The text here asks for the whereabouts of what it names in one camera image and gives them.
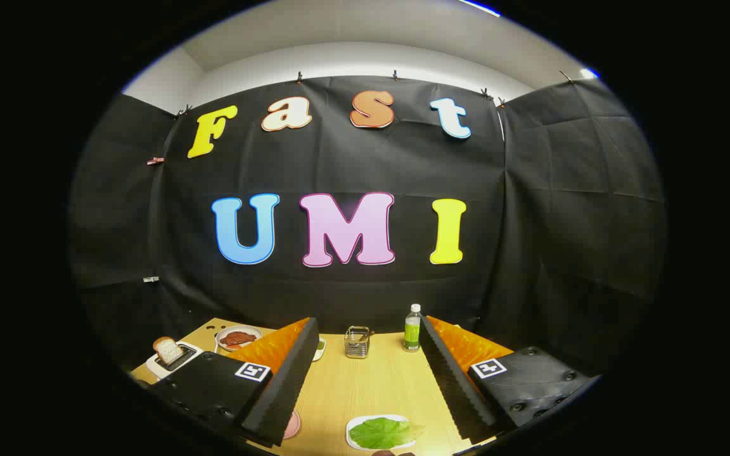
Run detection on round grey plate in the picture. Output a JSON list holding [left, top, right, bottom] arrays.
[[215, 325, 264, 353]]

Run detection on green lettuce leaf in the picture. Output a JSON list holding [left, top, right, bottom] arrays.
[[349, 417, 425, 450]]

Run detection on black backdrop cloth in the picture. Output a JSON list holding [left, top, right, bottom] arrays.
[[67, 75, 667, 381]]

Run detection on toasted bread slice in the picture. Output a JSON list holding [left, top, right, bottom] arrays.
[[153, 336, 184, 366]]

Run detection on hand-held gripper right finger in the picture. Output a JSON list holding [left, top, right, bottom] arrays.
[[419, 315, 596, 445]]

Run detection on green label drink bottle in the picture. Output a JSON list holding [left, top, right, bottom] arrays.
[[403, 303, 424, 353]]

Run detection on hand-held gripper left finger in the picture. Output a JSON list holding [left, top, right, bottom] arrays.
[[146, 317, 320, 448]]

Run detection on white plate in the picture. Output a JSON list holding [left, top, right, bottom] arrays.
[[346, 414, 418, 452]]

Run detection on white toaster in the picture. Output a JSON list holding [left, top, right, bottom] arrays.
[[145, 342, 204, 381]]

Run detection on metal wire rack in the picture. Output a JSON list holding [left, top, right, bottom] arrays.
[[344, 326, 371, 360]]

